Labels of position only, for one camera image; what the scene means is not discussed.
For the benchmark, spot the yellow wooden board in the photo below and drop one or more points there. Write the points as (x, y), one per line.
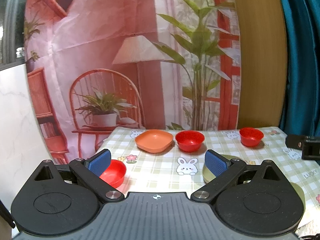
(263, 62)

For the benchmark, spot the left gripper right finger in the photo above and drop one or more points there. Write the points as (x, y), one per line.
(226, 174)

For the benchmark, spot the red bowl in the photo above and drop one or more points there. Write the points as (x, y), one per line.
(250, 137)
(189, 141)
(114, 175)

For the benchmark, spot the teal curtain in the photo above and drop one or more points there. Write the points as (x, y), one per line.
(300, 114)

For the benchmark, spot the green checkered bunny tablecloth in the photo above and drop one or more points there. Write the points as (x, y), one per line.
(176, 171)

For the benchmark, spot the green square plate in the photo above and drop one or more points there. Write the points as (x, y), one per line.
(207, 175)
(300, 192)

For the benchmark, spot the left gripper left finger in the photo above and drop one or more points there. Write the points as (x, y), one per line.
(88, 173)

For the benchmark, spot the orange square plate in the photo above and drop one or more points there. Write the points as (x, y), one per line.
(154, 141)

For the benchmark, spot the printed room scene backdrop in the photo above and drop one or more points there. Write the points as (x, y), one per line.
(95, 65)

